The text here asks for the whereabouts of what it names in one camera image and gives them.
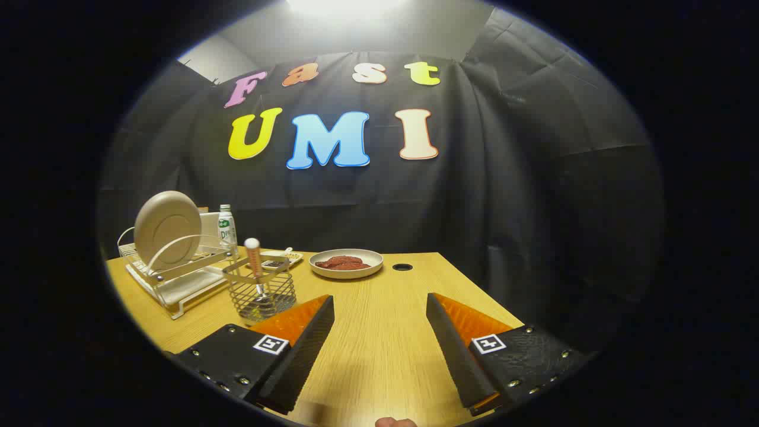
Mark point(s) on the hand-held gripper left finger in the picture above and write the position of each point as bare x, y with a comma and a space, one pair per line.
308, 344

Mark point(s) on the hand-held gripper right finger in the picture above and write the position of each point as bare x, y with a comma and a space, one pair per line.
453, 350

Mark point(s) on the beige round plate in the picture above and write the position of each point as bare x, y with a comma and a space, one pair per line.
166, 228

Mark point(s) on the beige plate with meat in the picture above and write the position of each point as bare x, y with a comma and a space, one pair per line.
350, 273

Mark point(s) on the red meat piece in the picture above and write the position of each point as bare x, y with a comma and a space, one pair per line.
326, 263
356, 264

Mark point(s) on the white divided bean tray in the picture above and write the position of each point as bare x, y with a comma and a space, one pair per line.
291, 257

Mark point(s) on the white green-label drink bottle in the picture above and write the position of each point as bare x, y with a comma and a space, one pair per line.
226, 228

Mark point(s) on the black backdrop cloth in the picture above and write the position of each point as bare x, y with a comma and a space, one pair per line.
504, 207

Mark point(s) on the white toaster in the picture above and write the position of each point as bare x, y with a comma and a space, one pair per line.
210, 225

